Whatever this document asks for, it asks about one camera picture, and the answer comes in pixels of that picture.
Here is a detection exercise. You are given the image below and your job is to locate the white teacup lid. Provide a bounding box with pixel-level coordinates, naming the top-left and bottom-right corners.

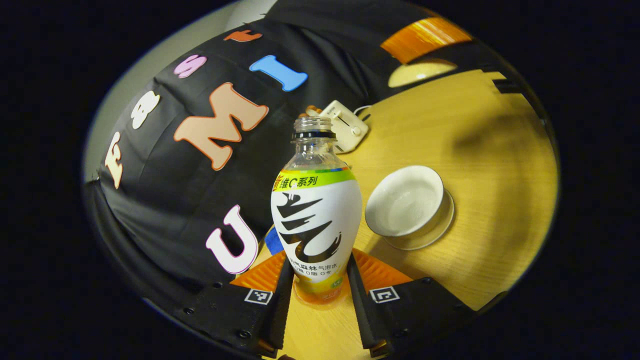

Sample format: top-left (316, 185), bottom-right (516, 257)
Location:
top-left (388, 59), bottom-right (458, 89)

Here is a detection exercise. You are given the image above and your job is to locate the white toaster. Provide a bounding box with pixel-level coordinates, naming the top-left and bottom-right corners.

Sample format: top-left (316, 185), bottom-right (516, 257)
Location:
top-left (306, 100), bottom-right (371, 155)

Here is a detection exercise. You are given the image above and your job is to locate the white teacup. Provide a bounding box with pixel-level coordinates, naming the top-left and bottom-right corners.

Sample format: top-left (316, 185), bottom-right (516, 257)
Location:
top-left (364, 165), bottom-right (445, 238)

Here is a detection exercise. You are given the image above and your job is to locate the black backdrop cloth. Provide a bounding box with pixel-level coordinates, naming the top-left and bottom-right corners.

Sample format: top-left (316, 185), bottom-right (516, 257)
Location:
top-left (85, 0), bottom-right (501, 301)

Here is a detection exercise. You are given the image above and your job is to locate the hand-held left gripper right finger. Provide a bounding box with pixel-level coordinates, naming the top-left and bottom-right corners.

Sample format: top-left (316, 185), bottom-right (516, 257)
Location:
top-left (346, 249), bottom-right (476, 357)

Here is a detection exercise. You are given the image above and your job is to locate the labelled plastic water bottle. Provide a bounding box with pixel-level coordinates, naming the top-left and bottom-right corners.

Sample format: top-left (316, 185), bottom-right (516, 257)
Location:
top-left (270, 116), bottom-right (363, 306)

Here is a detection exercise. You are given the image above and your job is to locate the white saucer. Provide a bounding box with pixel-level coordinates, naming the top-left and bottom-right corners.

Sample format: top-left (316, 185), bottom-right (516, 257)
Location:
top-left (382, 189), bottom-right (456, 251)

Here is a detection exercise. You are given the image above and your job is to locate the folded blue towel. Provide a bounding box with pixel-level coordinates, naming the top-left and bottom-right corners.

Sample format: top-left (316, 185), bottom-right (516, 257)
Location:
top-left (264, 227), bottom-right (285, 256)

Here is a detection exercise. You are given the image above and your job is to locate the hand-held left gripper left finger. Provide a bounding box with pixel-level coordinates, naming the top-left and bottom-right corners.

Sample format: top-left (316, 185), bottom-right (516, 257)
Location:
top-left (172, 249), bottom-right (297, 359)

